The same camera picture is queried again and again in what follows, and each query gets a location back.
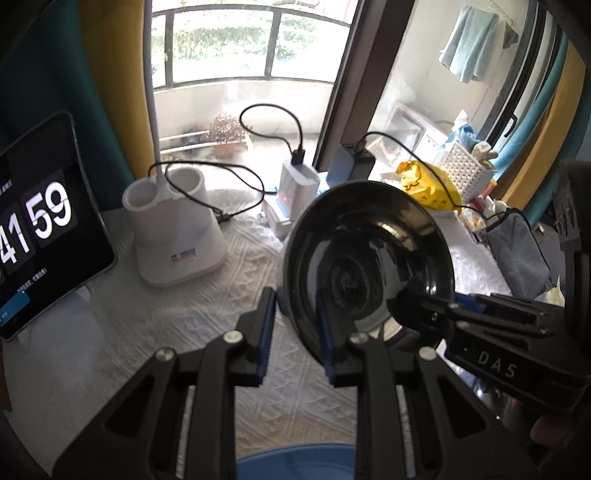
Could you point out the yellow left curtain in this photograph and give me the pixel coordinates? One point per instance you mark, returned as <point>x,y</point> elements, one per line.
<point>113,38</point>

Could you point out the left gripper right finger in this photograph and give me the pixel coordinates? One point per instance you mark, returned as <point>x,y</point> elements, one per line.
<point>341,344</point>

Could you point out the white desk lamp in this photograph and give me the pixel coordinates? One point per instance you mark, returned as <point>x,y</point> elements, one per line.
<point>177,237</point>

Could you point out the teal left curtain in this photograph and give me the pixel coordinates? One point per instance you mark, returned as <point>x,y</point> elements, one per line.
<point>47,72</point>

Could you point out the black power adapter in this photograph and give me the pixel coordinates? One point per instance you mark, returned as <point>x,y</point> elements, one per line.
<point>357,162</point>

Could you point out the hanging light blue towel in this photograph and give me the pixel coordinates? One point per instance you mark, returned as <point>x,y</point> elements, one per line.
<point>471,45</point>

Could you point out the light blue plate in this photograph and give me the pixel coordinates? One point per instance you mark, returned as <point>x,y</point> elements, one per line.
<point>325,461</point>

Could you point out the grey folded towel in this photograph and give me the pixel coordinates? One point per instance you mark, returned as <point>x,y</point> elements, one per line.
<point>518,255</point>

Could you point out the white plastic basket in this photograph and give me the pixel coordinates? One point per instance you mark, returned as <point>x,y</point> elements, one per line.
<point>468,175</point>

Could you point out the tablet showing clock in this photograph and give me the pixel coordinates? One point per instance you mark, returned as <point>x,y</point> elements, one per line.
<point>53,238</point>

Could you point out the yellow right curtain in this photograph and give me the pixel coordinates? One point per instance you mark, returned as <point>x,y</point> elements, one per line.
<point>553,133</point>

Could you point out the yellow tissue pack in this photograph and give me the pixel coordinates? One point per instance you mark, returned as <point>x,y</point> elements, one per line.
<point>554,296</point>

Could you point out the pink steel bowl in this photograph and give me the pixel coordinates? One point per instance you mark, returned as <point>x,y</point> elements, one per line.
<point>362,242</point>

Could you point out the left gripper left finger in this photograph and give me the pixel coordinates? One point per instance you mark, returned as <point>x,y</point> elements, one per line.
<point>256,327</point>

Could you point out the white charger plug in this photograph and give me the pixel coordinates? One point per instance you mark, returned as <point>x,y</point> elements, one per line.
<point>298,185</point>

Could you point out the yellow snack bag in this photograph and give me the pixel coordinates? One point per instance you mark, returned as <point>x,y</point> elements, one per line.
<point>429,185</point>

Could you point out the yellow curtain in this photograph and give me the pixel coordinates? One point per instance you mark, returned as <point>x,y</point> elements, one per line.
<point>553,133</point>
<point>113,38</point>

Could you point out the person right hand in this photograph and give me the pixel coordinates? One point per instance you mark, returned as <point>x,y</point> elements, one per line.
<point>557,429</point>

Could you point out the white power strip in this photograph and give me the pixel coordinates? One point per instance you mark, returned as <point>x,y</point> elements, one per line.
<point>279,223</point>

